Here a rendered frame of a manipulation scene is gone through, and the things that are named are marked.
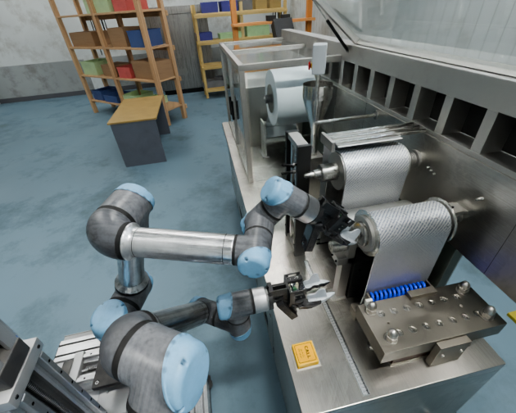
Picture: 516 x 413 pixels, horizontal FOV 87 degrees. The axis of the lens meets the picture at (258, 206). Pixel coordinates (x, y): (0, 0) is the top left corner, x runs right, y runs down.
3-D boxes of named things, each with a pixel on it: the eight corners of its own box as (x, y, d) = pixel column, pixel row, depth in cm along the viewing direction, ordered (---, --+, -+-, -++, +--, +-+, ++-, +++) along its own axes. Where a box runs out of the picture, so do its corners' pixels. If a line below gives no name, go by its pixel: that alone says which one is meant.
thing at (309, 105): (296, 191, 169) (298, 94, 136) (317, 188, 171) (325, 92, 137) (303, 203, 158) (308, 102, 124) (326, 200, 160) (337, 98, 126)
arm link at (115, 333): (61, 368, 53) (193, 320, 98) (103, 392, 49) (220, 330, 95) (80, 307, 54) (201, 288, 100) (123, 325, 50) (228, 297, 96)
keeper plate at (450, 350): (424, 360, 86) (436, 342, 80) (453, 352, 88) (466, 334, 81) (430, 368, 84) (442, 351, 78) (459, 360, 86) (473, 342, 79)
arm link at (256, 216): (233, 240, 72) (259, 216, 66) (240, 214, 81) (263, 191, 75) (256, 255, 75) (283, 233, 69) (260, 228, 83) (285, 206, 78)
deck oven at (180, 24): (214, 81, 851) (203, 4, 737) (218, 89, 760) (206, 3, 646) (165, 87, 829) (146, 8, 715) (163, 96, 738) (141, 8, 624)
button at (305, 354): (291, 347, 93) (291, 344, 91) (310, 343, 94) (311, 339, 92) (297, 369, 87) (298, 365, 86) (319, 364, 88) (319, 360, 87)
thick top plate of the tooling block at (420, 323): (354, 315, 93) (357, 305, 90) (459, 292, 98) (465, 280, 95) (380, 363, 81) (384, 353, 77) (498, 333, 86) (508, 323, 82)
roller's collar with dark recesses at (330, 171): (316, 176, 104) (317, 161, 100) (331, 174, 105) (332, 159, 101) (322, 185, 99) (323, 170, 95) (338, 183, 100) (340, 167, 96)
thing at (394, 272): (363, 297, 96) (373, 260, 85) (423, 283, 99) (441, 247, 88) (364, 297, 95) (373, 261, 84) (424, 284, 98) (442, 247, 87)
